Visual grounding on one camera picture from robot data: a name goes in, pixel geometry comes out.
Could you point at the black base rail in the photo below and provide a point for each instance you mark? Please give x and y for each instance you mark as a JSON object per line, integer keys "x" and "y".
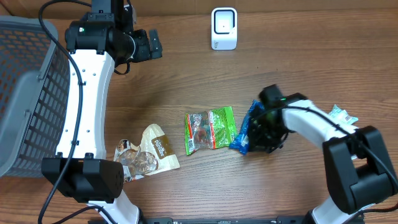
{"x": 224, "y": 221}

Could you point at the light teal snack packet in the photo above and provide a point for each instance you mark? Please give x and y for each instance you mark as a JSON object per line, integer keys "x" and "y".
{"x": 342, "y": 115}

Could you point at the white barcode scanner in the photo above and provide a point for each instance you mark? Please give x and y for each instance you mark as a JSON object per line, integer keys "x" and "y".
{"x": 224, "y": 28}

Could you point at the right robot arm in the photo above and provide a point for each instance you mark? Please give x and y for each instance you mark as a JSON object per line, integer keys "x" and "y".
{"x": 359, "y": 171}

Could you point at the grey plastic shopping basket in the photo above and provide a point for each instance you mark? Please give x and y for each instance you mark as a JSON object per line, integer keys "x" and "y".
{"x": 35, "y": 80}

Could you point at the blue Oreo packet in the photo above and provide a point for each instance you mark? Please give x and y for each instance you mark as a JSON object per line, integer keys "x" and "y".
{"x": 241, "y": 141}

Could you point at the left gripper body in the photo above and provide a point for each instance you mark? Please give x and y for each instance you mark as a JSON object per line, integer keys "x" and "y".
{"x": 141, "y": 52}

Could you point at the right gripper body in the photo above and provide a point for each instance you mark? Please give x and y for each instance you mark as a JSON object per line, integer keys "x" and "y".
{"x": 271, "y": 135}

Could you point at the beige cookie bag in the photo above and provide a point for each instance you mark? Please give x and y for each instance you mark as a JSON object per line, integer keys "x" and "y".
{"x": 154, "y": 155}

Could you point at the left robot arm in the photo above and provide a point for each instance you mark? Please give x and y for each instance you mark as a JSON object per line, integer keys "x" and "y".
{"x": 95, "y": 46}

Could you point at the green snack bag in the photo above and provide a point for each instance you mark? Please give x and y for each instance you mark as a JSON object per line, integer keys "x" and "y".
{"x": 211, "y": 129}

